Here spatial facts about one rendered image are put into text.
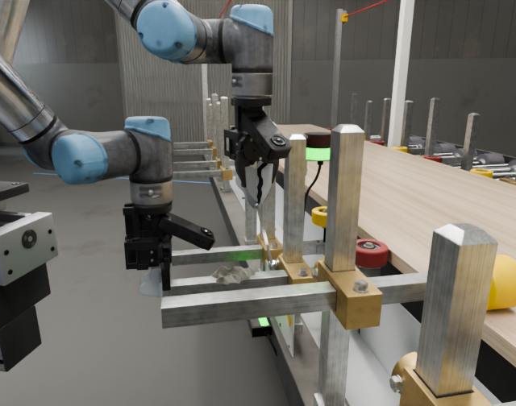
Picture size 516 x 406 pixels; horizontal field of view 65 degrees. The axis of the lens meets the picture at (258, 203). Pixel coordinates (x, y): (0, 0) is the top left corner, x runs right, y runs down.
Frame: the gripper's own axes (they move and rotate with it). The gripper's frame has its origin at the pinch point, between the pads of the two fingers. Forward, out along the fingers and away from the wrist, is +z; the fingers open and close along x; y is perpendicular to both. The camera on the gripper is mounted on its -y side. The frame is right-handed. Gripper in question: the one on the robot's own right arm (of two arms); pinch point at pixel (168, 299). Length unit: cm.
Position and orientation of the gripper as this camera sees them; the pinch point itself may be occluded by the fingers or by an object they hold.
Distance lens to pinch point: 84.1
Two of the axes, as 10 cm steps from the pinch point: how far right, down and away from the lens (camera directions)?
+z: -0.2, 9.6, 2.8
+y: -9.8, 0.4, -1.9
